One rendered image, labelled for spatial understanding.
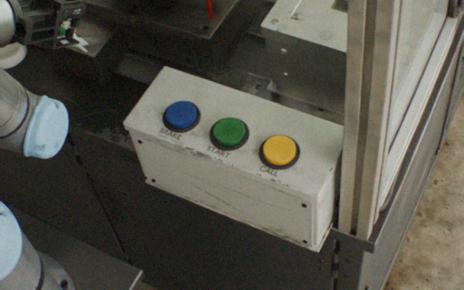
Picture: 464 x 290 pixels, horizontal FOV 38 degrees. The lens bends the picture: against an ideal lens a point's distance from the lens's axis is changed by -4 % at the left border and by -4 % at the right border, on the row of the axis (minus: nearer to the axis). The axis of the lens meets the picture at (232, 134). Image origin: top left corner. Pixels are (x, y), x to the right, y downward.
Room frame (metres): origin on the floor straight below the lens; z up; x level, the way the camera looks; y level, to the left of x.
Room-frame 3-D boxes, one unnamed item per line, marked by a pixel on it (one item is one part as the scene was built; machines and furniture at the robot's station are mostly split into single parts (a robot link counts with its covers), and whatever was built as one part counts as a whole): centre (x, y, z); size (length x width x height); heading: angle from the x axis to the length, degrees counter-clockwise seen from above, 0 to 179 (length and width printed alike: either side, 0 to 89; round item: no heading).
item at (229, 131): (0.53, 0.00, 0.90); 0.04 x 0.04 x 0.02
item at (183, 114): (0.57, 0.06, 0.90); 0.04 x 0.04 x 0.02
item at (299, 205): (0.55, 0.00, 0.82); 0.28 x 0.11 x 0.15; 55
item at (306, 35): (0.73, -0.19, 0.82); 0.18 x 0.18 x 0.15; 55
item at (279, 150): (0.49, -0.05, 0.90); 0.04 x 0.04 x 0.02
